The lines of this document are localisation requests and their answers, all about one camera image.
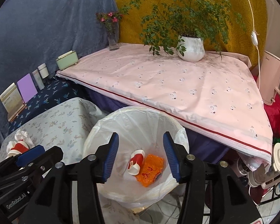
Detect green potted plant white pot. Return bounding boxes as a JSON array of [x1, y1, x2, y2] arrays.
[[120, 0, 246, 56]]

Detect glass vase with red flowers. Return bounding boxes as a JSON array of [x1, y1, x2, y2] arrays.
[[96, 11, 122, 51]]

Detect orange snack wrapper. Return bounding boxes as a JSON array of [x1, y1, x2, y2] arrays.
[[136, 154, 164, 187]]

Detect mustard yellow hanging cloth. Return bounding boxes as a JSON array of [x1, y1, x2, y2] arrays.
[[116, 0, 267, 66]]

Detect white cable with switch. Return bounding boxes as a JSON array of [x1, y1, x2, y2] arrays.
[[239, 0, 262, 92]]

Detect mint green box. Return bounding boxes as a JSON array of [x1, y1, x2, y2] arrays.
[[56, 51, 78, 70]]

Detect navy floral cloth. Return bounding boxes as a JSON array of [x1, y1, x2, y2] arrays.
[[8, 77, 89, 134]]

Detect red white paper cup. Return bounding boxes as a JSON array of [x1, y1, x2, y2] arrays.
[[127, 149, 145, 175]]

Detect floral light tablecloth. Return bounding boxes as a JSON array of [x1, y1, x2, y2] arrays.
[[0, 98, 139, 223]]

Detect calendar on wooden stand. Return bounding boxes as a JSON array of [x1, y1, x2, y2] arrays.
[[0, 83, 26, 122]]

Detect pink bedsheet cover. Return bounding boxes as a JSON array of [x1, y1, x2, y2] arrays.
[[57, 43, 273, 163]]

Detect white cosmetic jar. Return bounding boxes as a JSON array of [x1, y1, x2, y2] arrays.
[[38, 63, 49, 79]]

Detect white cosmetic tube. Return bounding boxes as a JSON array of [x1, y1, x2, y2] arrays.
[[32, 69, 45, 90]]

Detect white crumpled tissue back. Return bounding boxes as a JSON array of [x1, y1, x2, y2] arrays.
[[14, 130, 35, 149]]

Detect pink white appliance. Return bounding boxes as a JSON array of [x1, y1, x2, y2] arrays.
[[256, 51, 280, 105]]

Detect purple card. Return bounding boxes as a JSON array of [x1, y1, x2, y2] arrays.
[[17, 73, 37, 103]]

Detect white trash bin with liner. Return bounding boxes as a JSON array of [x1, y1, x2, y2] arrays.
[[83, 107, 189, 211]]

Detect blue hanging blanket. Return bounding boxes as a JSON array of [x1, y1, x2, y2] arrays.
[[0, 0, 117, 144]]

